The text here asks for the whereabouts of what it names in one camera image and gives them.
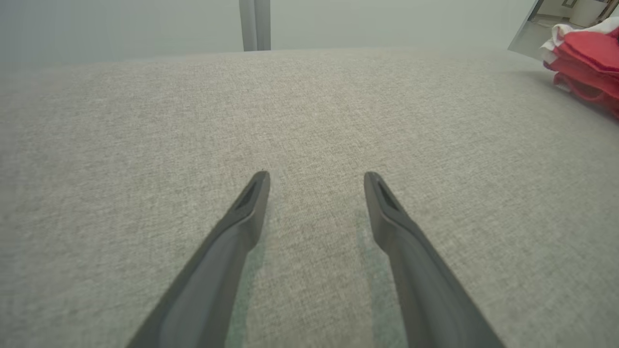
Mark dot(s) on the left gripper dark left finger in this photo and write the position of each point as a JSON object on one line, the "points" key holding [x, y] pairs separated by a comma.
{"points": [[217, 280]]}

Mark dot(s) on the grey fabric sofa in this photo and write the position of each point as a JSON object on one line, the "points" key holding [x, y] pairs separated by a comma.
{"points": [[309, 121]]}

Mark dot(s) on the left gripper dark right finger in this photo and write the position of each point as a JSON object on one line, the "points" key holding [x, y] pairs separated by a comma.
{"points": [[425, 290]]}

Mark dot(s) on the red shorts with white stripe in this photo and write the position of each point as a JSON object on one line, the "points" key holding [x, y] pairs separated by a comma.
{"points": [[590, 53]]}

